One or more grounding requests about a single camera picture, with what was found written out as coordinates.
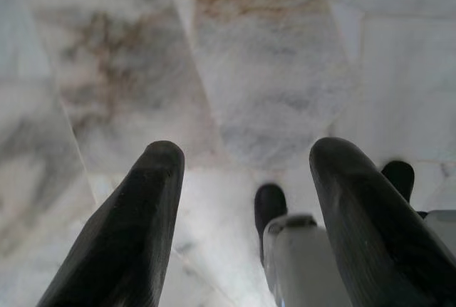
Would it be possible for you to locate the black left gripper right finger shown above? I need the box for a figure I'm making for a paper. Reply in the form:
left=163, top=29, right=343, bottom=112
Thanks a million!
left=309, top=137, right=456, bottom=307

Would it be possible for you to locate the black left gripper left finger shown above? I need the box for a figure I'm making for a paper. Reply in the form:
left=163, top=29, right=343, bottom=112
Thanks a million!
left=37, top=140, right=186, bottom=307

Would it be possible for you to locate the white robot leg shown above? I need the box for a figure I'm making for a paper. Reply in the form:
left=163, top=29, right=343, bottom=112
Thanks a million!
left=425, top=209, right=456, bottom=262
left=262, top=214, right=352, bottom=307

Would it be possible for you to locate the black robot foot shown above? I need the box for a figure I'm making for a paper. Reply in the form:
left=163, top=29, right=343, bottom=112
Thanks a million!
left=380, top=160, right=416, bottom=204
left=254, top=183, right=288, bottom=267

